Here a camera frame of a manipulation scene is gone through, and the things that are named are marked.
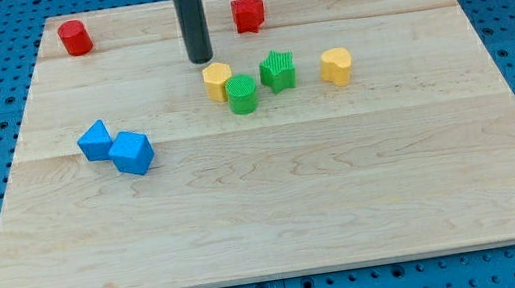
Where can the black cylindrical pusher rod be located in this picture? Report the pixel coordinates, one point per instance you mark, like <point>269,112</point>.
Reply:
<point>194,30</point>

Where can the blue cube block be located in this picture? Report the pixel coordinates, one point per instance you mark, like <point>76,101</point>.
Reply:
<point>131,153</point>

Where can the blue triangle block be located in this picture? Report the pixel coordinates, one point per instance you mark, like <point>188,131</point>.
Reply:
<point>96,142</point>

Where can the red star block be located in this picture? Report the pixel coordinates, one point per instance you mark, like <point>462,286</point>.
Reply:
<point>248,15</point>

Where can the yellow hexagon block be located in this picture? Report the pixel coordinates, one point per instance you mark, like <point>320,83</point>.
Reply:
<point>215,77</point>

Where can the green cylinder block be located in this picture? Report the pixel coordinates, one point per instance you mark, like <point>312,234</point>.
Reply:
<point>242,94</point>

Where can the red cylinder block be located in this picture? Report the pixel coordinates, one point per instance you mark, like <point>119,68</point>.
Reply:
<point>75,38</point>

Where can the green star block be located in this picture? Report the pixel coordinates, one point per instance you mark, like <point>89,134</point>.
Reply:
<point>278,71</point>

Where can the yellow heart block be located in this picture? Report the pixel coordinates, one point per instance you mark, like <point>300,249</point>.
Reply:
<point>336,66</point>

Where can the light wooden board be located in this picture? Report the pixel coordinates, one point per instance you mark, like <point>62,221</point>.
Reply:
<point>414,158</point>

